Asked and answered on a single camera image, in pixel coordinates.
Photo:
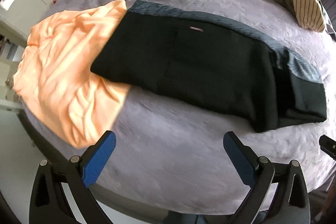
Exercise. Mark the orange garment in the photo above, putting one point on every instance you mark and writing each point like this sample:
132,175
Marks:
54,78

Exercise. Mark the lavender embossed bedspread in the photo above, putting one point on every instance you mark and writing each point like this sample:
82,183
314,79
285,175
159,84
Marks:
170,154

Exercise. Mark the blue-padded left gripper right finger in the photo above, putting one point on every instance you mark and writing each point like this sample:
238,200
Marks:
290,203

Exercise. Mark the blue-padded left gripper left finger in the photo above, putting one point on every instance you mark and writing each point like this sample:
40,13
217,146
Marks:
48,202

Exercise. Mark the black pants with patterned trim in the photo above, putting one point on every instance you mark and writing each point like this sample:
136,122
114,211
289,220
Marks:
215,63

